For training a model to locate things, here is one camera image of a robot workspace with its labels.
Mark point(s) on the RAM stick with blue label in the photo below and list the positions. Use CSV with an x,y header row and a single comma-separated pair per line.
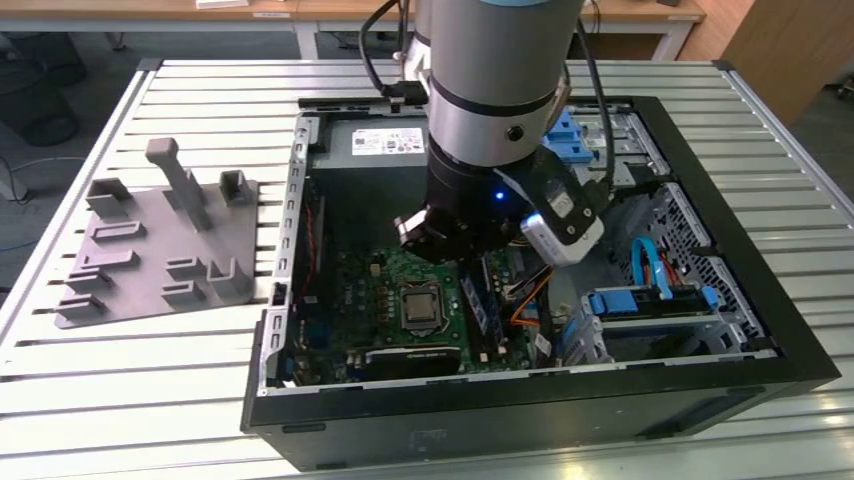
x,y
483,310

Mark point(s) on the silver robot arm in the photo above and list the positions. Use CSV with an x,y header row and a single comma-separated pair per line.
x,y
493,75

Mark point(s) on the black RAM slot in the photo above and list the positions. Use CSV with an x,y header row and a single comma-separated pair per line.
x,y
479,346

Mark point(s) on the grey power supply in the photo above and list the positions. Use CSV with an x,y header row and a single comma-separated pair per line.
x,y
360,200

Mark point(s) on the blue drive latch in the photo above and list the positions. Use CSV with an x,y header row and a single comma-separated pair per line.
x,y
576,140

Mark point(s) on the silver CPU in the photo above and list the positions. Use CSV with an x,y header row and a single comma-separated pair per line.
x,y
420,307

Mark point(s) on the green motherboard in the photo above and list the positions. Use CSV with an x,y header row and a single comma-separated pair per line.
x,y
360,300

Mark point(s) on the black CPU socket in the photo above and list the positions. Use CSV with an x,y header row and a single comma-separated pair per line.
x,y
401,330

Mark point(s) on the metal optical drive cage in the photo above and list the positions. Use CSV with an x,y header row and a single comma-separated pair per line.
x,y
633,150

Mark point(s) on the blue disk carrier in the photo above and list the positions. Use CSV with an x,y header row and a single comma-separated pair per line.
x,y
616,302

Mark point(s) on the black graphics card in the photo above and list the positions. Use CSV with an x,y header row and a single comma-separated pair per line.
x,y
413,362

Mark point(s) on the metal disk bay cage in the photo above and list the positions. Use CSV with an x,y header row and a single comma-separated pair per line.
x,y
667,330

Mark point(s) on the black PC case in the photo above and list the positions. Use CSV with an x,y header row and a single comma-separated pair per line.
x,y
533,420

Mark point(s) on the grey parts rack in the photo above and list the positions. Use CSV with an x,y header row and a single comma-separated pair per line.
x,y
153,235

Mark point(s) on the white box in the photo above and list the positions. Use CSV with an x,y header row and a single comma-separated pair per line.
x,y
222,4

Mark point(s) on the wooden cabinet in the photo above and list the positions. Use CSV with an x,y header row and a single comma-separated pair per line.
x,y
787,50

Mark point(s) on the wooden desk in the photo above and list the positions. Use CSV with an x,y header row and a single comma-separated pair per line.
x,y
166,12

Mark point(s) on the black chair base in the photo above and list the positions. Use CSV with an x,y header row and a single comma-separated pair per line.
x,y
843,87

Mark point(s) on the black bin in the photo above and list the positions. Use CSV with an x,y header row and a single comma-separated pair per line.
x,y
40,100

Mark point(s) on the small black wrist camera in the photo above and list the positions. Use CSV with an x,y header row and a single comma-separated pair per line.
x,y
413,232

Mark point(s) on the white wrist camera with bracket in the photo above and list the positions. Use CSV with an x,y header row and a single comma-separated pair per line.
x,y
567,235

